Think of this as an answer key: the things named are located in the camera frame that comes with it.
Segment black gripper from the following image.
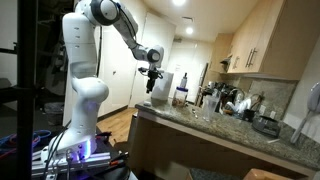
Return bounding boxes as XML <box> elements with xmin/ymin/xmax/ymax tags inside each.
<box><xmin>145</xmin><ymin>69</ymin><xmax>160</xmax><ymax>95</ymax></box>

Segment white paper towel roll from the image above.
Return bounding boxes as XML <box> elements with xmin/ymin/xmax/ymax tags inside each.
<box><xmin>150</xmin><ymin>70</ymin><xmax>175</xmax><ymax>102</ymax></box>

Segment clear jar purple lid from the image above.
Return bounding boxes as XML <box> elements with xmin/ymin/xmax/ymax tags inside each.
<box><xmin>172</xmin><ymin>86</ymin><xmax>189</xmax><ymax>108</ymax></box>

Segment white door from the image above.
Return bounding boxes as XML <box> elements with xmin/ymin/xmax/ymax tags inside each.
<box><xmin>128</xmin><ymin>13</ymin><xmax>177</xmax><ymax>108</ymax></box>

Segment granite kitchen counter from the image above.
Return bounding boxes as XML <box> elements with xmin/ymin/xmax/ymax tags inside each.
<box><xmin>128</xmin><ymin>111</ymin><xmax>316</xmax><ymax>180</ymax></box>

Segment clear plastic cup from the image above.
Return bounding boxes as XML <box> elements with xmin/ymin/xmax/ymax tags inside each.
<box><xmin>202</xmin><ymin>94</ymin><xmax>221</xmax><ymax>123</ymax></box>

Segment orange clamp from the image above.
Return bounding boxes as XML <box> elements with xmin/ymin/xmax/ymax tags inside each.
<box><xmin>109</xmin><ymin>159</ymin><xmax>126</xmax><ymax>167</ymax></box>

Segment aluminium robot mounting platform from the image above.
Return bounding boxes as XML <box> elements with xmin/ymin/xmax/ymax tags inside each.
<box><xmin>31</xmin><ymin>151</ymin><xmax>129</xmax><ymax>180</ymax></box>

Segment grey waste basket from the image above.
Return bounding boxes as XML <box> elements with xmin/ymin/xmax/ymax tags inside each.
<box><xmin>44</xmin><ymin>102</ymin><xmax>65</xmax><ymax>126</ymax></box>

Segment black mug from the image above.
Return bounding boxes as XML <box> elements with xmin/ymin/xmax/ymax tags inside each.
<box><xmin>242</xmin><ymin>109</ymin><xmax>256</xmax><ymax>123</ymax></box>

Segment black toaster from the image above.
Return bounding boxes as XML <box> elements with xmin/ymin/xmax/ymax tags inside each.
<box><xmin>252</xmin><ymin>114</ymin><xmax>282</xmax><ymax>138</ymax></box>

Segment black vertical pole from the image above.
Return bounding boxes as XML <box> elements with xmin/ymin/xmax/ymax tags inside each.
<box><xmin>16</xmin><ymin>0</ymin><xmax>38</xmax><ymax>180</ymax></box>

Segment beige upper cabinets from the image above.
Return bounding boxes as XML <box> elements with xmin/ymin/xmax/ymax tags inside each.
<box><xmin>226</xmin><ymin>0</ymin><xmax>320</xmax><ymax>81</ymax></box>

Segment blue cable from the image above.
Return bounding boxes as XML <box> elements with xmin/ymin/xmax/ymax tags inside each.
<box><xmin>0</xmin><ymin>129</ymin><xmax>53</xmax><ymax>158</ymax></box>

